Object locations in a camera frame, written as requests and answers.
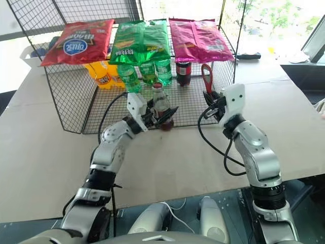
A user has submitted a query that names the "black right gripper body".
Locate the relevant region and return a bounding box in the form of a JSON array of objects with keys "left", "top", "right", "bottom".
[{"left": 205, "top": 95, "right": 229, "bottom": 121}]

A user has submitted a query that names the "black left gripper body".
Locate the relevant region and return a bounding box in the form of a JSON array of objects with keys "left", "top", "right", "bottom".
[{"left": 140, "top": 100, "right": 160, "bottom": 128}]

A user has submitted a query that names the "glass bottle with red cap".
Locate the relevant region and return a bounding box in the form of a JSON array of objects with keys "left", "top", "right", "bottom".
[{"left": 151, "top": 82, "right": 175, "bottom": 132}]

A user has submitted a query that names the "red bottle opener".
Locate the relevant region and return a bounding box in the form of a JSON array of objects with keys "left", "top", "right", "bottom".
[{"left": 201, "top": 64, "right": 214, "bottom": 95}]

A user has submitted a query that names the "green soda bottle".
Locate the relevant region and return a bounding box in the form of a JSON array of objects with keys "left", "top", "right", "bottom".
[
  {"left": 154, "top": 58, "right": 173, "bottom": 87},
  {"left": 117, "top": 64, "right": 143, "bottom": 94},
  {"left": 139, "top": 62, "right": 157, "bottom": 86}
]

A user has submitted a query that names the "dark cola bottle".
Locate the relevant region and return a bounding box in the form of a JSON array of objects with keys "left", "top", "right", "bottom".
[{"left": 175, "top": 60, "right": 192, "bottom": 88}]

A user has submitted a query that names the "orange soda bottle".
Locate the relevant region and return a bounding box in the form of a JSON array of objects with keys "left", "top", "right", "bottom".
[
  {"left": 84, "top": 60, "right": 112, "bottom": 90},
  {"left": 108, "top": 63, "right": 125, "bottom": 89}
]

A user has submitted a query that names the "flat black object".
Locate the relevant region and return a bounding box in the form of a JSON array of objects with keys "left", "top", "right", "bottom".
[{"left": 237, "top": 52, "right": 262, "bottom": 61}]

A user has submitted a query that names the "magenta chip bag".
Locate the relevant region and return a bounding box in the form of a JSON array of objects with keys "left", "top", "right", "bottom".
[{"left": 168, "top": 17, "right": 236, "bottom": 64}]

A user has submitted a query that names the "green chip bag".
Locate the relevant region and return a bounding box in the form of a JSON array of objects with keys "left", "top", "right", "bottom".
[{"left": 108, "top": 19, "right": 172, "bottom": 66}]

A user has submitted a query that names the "crumpled white object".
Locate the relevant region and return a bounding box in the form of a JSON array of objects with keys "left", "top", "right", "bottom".
[{"left": 288, "top": 51, "right": 310, "bottom": 64}]

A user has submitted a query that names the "red chip bag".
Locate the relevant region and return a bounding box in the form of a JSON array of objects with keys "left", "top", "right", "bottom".
[{"left": 40, "top": 19, "right": 115, "bottom": 67}]

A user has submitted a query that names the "silver rounded robot leg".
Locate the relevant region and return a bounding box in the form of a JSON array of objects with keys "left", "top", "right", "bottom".
[
  {"left": 127, "top": 202, "right": 173, "bottom": 235},
  {"left": 197, "top": 196, "right": 231, "bottom": 244}
]

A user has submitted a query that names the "grey robot torso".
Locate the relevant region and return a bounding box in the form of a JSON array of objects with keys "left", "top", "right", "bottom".
[{"left": 14, "top": 228, "right": 219, "bottom": 244}]

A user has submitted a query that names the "white plastic bin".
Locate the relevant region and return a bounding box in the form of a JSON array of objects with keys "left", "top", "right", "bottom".
[{"left": 19, "top": 42, "right": 66, "bottom": 69}]

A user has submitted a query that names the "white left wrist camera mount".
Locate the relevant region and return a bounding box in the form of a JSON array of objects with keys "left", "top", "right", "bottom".
[{"left": 126, "top": 93, "right": 149, "bottom": 132}]

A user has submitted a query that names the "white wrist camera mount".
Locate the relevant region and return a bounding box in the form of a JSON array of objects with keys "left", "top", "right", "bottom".
[
  {"left": 126, "top": 93, "right": 149, "bottom": 132},
  {"left": 217, "top": 83, "right": 246, "bottom": 127}
]

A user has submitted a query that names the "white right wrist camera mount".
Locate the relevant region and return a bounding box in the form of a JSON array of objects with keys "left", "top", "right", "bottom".
[{"left": 217, "top": 83, "right": 246, "bottom": 127}]

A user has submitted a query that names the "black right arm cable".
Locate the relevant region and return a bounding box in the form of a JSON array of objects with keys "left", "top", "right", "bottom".
[{"left": 197, "top": 104, "right": 247, "bottom": 176}]

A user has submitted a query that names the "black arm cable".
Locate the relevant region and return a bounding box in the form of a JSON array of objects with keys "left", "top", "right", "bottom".
[
  {"left": 97, "top": 91, "right": 128, "bottom": 144},
  {"left": 197, "top": 104, "right": 247, "bottom": 176}
]

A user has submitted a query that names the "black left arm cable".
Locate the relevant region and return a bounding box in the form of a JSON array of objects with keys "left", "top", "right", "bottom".
[{"left": 97, "top": 91, "right": 128, "bottom": 144}]

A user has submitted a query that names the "black wire mesh rack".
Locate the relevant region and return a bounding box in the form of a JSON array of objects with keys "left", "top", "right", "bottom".
[{"left": 6, "top": 0, "right": 247, "bottom": 135}]

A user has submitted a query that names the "thin white cable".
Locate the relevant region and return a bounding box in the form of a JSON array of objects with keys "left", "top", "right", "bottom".
[{"left": 162, "top": 198, "right": 197, "bottom": 235}]

